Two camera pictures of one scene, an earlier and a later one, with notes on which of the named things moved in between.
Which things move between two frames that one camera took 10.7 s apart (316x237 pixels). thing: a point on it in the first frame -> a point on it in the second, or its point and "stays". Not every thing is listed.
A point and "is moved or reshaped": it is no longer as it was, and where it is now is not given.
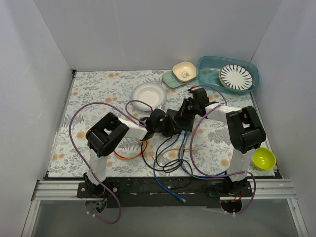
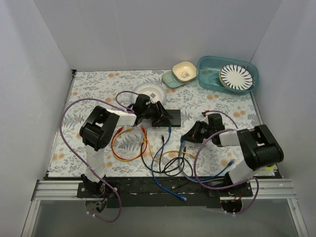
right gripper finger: (183, 116) -> (194, 134)
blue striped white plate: (236, 77) stays
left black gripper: (169, 126) -> (156, 111)
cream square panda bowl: (184, 71) stays
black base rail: (163, 192) stays
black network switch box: (181, 121) is moved or reshaped
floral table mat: (143, 127) stays
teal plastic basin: (208, 68) stays
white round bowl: (152, 94) stays
